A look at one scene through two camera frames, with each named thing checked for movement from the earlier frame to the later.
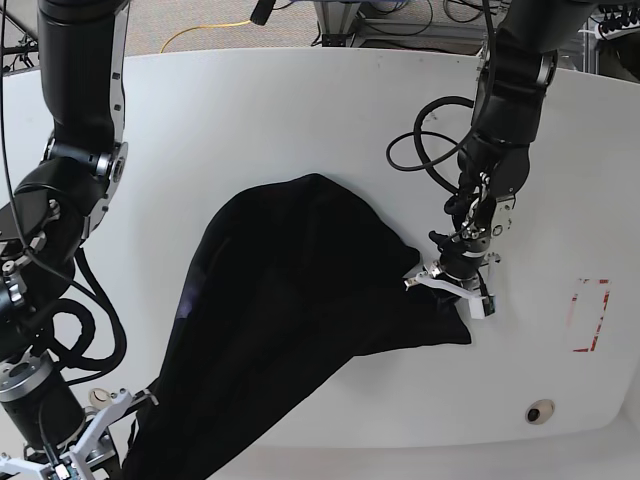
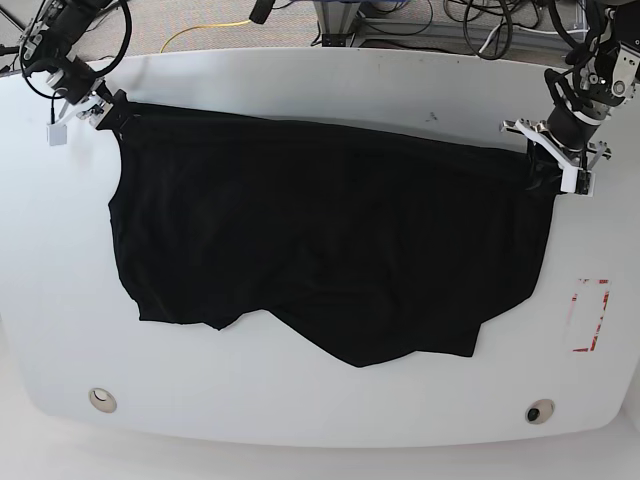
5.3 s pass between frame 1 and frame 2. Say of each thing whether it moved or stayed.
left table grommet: stayed
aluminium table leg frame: stayed
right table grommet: stayed
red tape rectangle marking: stayed
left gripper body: moved
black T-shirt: moved
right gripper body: moved
